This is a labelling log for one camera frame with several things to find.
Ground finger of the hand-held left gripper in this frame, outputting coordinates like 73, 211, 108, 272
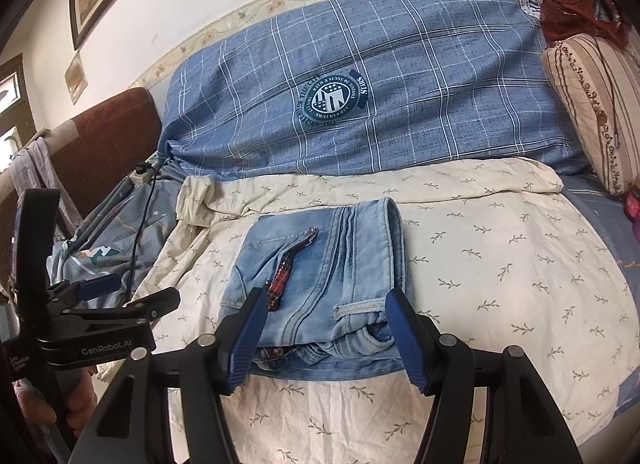
82, 286, 182, 332
65, 274, 123, 302

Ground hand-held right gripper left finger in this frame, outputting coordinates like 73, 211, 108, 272
67, 286, 271, 464

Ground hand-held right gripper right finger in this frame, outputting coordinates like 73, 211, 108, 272
384, 288, 586, 464

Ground light blue denim pants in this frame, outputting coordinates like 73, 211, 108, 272
220, 197, 426, 382

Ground person's left hand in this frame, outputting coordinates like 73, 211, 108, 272
12, 369, 98, 437

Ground grey patterned blanket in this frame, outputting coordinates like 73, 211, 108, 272
47, 164, 188, 305

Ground white power strip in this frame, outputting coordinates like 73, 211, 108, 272
129, 154, 162, 183

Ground cream leaf-print bed sheet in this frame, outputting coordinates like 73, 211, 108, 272
97, 156, 640, 464

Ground grey hanging cloth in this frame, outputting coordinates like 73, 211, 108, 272
7, 136, 83, 239

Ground brown headboard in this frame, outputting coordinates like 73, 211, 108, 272
0, 87, 163, 295

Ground wooden window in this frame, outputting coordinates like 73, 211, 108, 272
0, 54, 38, 175

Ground pink purple object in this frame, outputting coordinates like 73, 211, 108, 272
622, 191, 640, 239

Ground striped floral pillow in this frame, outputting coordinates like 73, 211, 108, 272
541, 34, 640, 196

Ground red-brown plastic bag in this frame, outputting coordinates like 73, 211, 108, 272
539, 0, 631, 49

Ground black cable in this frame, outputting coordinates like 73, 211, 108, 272
122, 164, 163, 302

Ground small wall picture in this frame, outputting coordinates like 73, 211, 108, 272
64, 51, 88, 105

